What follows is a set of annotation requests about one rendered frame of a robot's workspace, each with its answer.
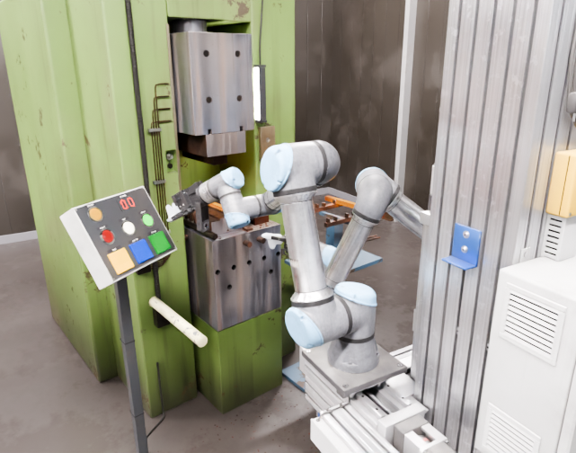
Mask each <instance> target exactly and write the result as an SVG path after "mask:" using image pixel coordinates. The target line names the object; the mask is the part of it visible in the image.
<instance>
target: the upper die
mask: <svg viewBox="0 0 576 453"><path fill-rule="evenodd" d="M177 135H178V147H179V150H181V151H185V152H188V153H192V154H195V155H201V156H205V157H212V156H219V155H231V154H238V153H244V152H246V145H245V131H241V130H240V131H236V132H227V133H218V134H207V135H201V136H192V135H188V134H184V133H180V132H177Z"/></svg>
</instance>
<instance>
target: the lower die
mask: <svg viewBox="0 0 576 453"><path fill-rule="evenodd" d="M208 215H209V230H210V231H212V232H214V233H216V234H218V235H221V234H224V233H228V232H232V231H235V230H239V229H242V227H241V228H237V229H231V228H230V227H229V226H228V224H227V222H226V219H225V214H224V211H223V210H222V209H218V208H216V207H213V206H211V205H208ZM227 229H229V231H227Z"/></svg>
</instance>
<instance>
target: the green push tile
mask: <svg viewBox="0 0 576 453"><path fill-rule="evenodd" d="M148 238H149V240H150V242H151V244H152V246H153V247H154V248H155V251H156V253H157V254H159V253H162V252H164V251H166V250H168V249H170V248H171V246H170V244H169V242H168V240H167V238H166V237H165V235H164V232H163V231H160V232H158V233H155V234H153V235H151V236H149V237H148Z"/></svg>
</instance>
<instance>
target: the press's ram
mask: <svg viewBox="0 0 576 453"><path fill-rule="evenodd" d="M170 45H171V56H172V68H173V90H174V101H175V112H176V124H177V132H180V133H184V134H188V135H192V136H201V135H207V134H218V133H227V132H236V131H240V130H241V131H245V130H253V129H254V115H253V54H252V34H245V33H223V32H201V31H185V32H176V33H170Z"/></svg>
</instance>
